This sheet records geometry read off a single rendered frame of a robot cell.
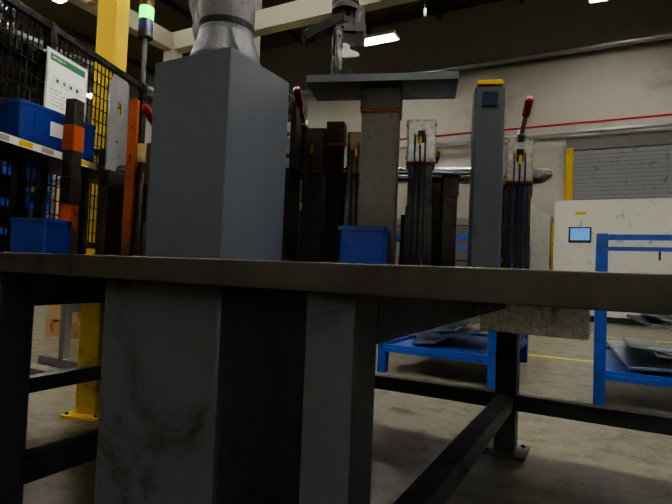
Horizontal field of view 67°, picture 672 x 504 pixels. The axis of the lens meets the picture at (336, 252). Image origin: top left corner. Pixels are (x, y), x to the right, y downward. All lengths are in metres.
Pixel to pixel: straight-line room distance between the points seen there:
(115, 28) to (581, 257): 7.95
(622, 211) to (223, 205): 8.62
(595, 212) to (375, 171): 8.17
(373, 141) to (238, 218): 0.44
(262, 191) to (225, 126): 0.16
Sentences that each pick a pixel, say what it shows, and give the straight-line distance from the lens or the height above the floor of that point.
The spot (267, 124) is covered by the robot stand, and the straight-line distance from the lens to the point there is 1.09.
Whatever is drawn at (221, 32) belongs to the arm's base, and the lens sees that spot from 1.13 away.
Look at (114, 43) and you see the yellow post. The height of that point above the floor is 1.66.
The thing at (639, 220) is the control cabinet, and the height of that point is 1.65.
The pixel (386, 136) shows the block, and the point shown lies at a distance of 1.28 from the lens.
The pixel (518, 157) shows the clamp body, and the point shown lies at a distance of 1.44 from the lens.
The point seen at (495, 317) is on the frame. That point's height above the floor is 0.55.
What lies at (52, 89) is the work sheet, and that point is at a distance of 2.20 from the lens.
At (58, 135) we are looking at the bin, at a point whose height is 1.09.
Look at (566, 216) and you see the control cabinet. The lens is 9.31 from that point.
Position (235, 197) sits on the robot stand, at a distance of 0.99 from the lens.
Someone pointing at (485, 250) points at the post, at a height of 0.75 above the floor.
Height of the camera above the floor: 0.69
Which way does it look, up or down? 2 degrees up
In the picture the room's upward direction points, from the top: 2 degrees clockwise
